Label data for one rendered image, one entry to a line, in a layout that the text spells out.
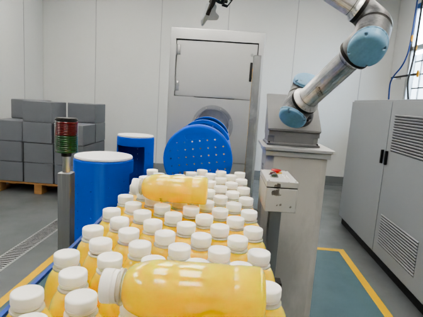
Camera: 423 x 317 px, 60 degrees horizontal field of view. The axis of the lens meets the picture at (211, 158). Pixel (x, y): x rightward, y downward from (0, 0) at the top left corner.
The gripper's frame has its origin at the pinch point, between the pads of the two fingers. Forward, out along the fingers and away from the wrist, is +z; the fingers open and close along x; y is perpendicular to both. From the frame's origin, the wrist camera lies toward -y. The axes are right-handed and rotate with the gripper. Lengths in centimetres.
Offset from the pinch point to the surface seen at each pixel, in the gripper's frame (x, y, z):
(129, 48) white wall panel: 288, 100, 443
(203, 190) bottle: -78, -17, -28
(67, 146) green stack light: -60, -44, 3
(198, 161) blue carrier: -53, 9, 25
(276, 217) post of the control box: -80, 23, -3
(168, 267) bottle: -96, -40, -63
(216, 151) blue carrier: -49, 15, 20
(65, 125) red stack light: -54, -45, 0
